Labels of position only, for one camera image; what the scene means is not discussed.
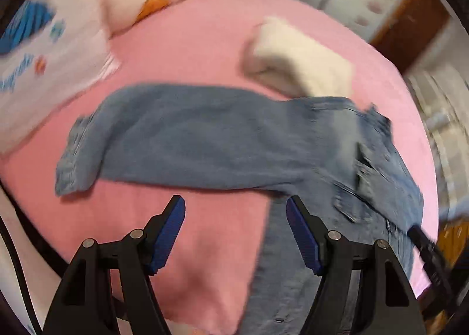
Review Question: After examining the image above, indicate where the pink printed pillow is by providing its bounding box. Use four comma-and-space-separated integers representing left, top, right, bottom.
0, 0, 123, 154

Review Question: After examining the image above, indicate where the white folded towel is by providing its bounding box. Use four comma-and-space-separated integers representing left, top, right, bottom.
244, 16, 354, 99

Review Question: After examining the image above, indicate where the blue denim jacket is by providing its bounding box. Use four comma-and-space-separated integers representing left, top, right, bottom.
55, 82, 426, 335

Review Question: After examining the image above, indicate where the wooden drawer cabinet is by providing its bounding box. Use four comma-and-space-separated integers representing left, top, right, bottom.
436, 218, 469, 270

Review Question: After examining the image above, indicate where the pink bed sheet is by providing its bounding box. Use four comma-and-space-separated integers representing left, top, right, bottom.
0, 0, 440, 335

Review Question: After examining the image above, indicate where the brown wooden door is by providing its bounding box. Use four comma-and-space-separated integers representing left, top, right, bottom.
370, 0, 451, 72

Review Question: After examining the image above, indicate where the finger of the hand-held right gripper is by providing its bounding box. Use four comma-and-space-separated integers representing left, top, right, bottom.
407, 223, 457, 321

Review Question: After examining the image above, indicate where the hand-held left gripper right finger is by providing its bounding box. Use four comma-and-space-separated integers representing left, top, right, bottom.
286, 196, 427, 335

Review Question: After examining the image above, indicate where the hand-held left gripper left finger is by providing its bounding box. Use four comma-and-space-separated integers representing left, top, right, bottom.
46, 195, 186, 335

